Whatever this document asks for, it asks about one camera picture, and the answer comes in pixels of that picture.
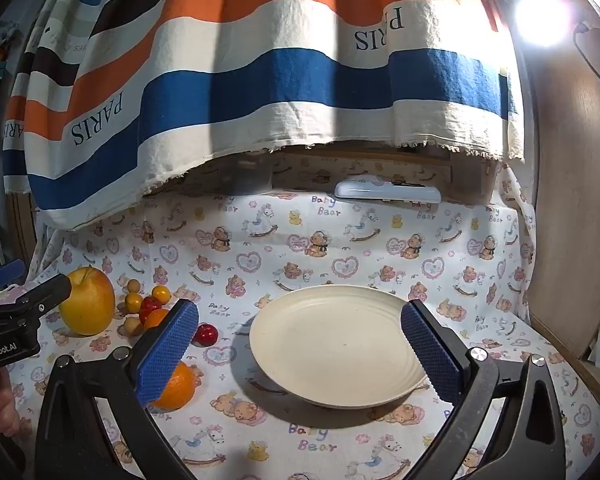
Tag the large yellow pomelo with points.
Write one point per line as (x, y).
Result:
(87, 302)

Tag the cream plate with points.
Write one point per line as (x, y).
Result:
(340, 345)

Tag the large orange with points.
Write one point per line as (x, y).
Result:
(182, 385)

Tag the person's left hand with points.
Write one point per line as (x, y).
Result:
(0, 402)

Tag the bright lamp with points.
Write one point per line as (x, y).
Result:
(540, 15)

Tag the white remote control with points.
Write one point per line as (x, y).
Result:
(387, 192)

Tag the red cherry tomato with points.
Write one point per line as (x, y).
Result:
(150, 304)
(206, 334)

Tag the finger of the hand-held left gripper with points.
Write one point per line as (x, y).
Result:
(5, 272)
(35, 297)

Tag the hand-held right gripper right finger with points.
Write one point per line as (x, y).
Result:
(430, 355)

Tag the bear printed cloth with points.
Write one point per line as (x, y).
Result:
(305, 260)

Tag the small orange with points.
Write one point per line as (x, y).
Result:
(156, 319)

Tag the yellow cherry tomato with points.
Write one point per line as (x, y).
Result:
(134, 302)
(161, 293)

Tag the grey container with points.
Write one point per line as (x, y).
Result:
(250, 177)

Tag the striped cloth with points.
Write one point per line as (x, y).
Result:
(280, 75)

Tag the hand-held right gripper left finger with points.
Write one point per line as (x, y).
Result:
(167, 350)

